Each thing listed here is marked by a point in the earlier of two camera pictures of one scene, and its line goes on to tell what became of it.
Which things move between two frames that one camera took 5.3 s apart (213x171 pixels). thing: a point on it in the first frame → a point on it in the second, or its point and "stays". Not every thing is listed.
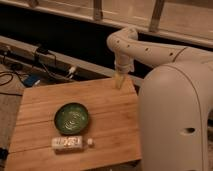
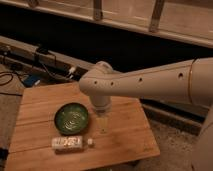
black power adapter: [42, 50] stays
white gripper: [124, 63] → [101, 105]
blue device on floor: [30, 80] stays
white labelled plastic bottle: [71, 144] stays
